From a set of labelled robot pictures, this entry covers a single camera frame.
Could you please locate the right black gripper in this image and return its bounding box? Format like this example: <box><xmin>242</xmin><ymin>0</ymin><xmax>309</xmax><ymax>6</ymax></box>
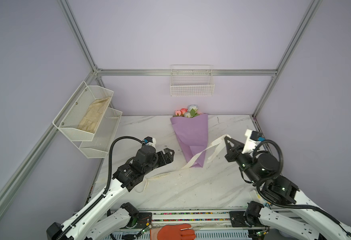
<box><xmin>227</xmin><ymin>133</ymin><xmax>263</xmax><ymax>185</ymax></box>

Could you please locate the cream ribbon roll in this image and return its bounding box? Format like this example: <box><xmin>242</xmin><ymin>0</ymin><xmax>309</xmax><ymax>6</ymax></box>
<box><xmin>135</xmin><ymin>134</ymin><xmax>231</xmax><ymax>194</ymax></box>

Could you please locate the pink purple wrapping paper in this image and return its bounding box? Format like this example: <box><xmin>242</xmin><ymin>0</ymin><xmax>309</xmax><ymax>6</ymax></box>
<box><xmin>171</xmin><ymin>114</ymin><xmax>208</xmax><ymax>168</ymax></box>

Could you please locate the deep pink fake rose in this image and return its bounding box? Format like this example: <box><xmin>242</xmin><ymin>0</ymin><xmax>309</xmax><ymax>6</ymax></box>
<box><xmin>180</xmin><ymin>108</ymin><xmax>188</xmax><ymax>115</ymax></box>

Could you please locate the white fake rose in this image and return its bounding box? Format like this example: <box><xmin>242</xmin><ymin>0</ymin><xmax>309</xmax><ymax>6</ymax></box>
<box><xmin>187</xmin><ymin>105</ymin><xmax>199</xmax><ymax>118</ymax></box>

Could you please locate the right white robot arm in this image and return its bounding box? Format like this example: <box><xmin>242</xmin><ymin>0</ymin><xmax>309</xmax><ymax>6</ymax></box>
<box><xmin>223</xmin><ymin>130</ymin><xmax>351</xmax><ymax>240</ymax></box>

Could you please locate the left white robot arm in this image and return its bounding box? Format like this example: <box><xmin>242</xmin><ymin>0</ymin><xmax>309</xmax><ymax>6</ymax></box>
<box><xmin>47</xmin><ymin>136</ymin><xmax>175</xmax><ymax>240</ymax></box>

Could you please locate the lower white mesh shelf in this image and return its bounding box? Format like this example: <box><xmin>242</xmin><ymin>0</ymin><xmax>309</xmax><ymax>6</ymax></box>
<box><xmin>79</xmin><ymin>108</ymin><xmax>123</xmax><ymax>159</ymax></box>

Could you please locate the white mesh shelf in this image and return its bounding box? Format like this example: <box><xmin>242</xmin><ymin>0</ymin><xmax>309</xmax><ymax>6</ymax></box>
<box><xmin>53</xmin><ymin>82</ymin><xmax>114</xmax><ymax>142</ymax></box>
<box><xmin>79</xmin><ymin>108</ymin><xmax>123</xmax><ymax>159</ymax></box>

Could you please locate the beige cloth in shelf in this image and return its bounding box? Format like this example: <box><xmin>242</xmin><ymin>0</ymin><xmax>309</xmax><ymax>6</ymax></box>
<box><xmin>77</xmin><ymin>97</ymin><xmax>111</xmax><ymax>134</ymax></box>

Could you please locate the orange rubber glove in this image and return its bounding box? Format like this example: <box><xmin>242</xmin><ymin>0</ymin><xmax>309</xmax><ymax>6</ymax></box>
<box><xmin>150</xmin><ymin>224</ymin><xmax>196</xmax><ymax>240</ymax></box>

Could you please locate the upper white mesh shelf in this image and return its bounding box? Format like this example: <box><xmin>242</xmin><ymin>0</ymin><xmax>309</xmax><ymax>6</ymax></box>
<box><xmin>53</xmin><ymin>82</ymin><xmax>114</xmax><ymax>142</ymax></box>

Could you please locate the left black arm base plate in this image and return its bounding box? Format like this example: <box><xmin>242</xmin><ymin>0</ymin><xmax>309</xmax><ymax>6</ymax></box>
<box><xmin>125</xmin><ymin>212</ymin><xmax>153</xmax><ymax>229</ymax></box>

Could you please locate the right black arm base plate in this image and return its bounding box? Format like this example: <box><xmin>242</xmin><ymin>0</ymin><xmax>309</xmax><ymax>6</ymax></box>
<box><xmin>229</xmin><ymin>211</ymin><xmax>266</xmax><ymax>228</ymax></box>

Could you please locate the white wire wall basket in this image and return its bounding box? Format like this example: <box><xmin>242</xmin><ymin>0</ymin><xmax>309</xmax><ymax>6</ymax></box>
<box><xmin>170</xmin><ymin>65</ymin><xmax>215</xmax><ymax>97</ymax></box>

